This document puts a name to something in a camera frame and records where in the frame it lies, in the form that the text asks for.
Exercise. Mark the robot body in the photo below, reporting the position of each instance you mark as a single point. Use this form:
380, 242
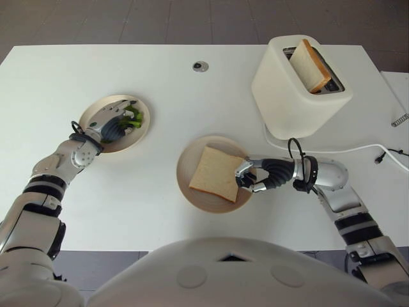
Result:
223, 281

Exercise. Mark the white spiral notebook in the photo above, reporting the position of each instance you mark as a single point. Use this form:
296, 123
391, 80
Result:
399, 92

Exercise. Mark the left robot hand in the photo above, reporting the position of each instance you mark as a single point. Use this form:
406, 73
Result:
107, 126

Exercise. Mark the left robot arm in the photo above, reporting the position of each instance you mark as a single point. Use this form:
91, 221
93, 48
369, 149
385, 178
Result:
35, 204

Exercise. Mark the green lettuce leaf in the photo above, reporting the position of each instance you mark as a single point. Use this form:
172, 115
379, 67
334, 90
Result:
135, 116

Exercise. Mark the cream toaster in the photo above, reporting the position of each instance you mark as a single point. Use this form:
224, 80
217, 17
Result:
281, 96

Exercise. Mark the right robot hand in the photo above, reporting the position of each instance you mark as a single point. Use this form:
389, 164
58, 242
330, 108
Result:
276, 172

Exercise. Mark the bread slice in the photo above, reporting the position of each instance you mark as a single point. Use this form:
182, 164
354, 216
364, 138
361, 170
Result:
308, 68
214, 174

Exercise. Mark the beige plate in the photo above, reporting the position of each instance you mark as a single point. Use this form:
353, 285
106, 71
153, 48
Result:
187, 171
139, 136

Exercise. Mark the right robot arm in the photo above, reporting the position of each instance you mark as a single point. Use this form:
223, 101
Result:
358, 208

